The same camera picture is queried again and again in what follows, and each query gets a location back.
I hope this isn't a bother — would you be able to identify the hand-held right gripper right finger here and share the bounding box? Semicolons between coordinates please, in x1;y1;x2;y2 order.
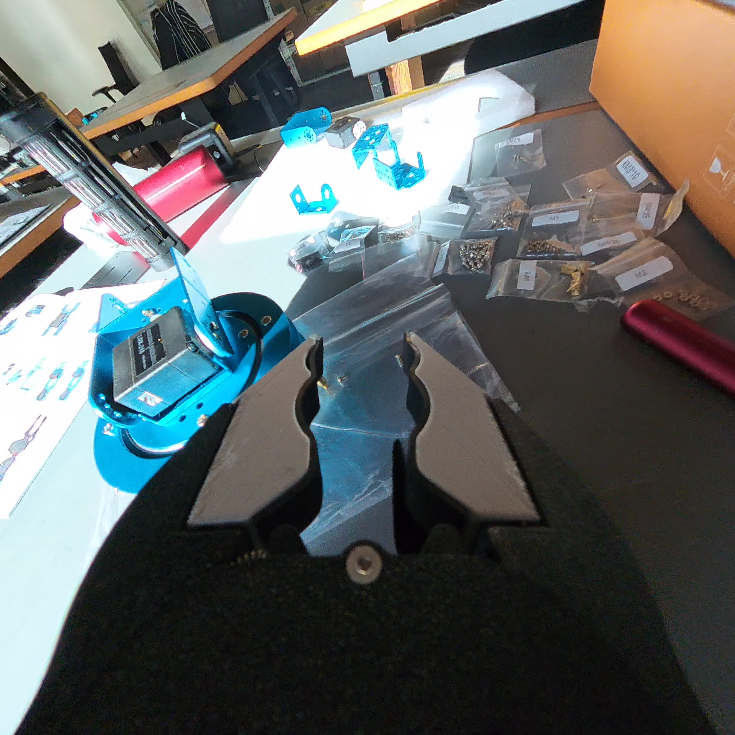
401;331;542;532

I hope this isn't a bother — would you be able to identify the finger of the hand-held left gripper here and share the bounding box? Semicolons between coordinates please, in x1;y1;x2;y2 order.
0;127;174;272
0;92;191;257

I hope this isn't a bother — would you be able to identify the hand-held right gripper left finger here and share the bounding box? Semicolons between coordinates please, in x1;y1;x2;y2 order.
186;336;325;534

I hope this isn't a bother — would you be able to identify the blue toy robot arm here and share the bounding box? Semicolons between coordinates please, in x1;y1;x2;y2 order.
88;247;306;496

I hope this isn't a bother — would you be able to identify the dark red screwdriver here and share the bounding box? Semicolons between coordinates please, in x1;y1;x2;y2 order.
621;299;735;398

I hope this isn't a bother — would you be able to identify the red cylinder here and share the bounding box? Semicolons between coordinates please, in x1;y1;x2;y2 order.
92;146;231;245

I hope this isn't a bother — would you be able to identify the black yellow device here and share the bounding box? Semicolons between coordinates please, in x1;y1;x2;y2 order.
180;122;238;180

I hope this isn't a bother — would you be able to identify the black office chair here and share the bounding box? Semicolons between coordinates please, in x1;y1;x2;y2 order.
92;39;142;108

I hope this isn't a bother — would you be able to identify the wooden-edged table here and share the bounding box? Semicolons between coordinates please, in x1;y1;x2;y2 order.
80;7;300;163

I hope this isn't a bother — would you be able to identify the printed instruction sheet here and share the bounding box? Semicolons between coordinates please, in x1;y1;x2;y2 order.
0;280;168;519

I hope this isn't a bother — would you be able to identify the dark striped jacket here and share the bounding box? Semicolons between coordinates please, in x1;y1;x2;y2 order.
150;0;214;56

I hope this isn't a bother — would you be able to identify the clear plastic bag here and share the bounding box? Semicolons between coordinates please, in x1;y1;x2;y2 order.
290;280;521;559

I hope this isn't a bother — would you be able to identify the silver servo motor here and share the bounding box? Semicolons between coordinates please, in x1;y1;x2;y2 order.
324;116;369;150

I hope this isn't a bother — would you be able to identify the pile of small screw bags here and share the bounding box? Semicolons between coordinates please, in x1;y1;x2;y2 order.
289;129;725;315

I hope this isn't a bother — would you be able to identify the white foam block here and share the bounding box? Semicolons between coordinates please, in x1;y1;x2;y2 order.
401;68;538;125

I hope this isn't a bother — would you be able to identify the white orange-edged table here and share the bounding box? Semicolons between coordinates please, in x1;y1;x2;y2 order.
294;0;605;95

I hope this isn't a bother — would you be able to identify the orange cardboard box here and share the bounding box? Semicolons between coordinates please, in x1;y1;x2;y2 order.
588;0;735;257

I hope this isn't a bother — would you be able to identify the blue round-ended bracket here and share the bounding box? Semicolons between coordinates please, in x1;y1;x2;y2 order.
279;107;333;152

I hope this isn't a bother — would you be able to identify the blue U bracket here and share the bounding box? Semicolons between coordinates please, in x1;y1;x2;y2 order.
289;183;340;219
372;150;426;194

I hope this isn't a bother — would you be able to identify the blue perforated bracket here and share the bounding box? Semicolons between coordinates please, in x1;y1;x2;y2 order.
351;122;395;171

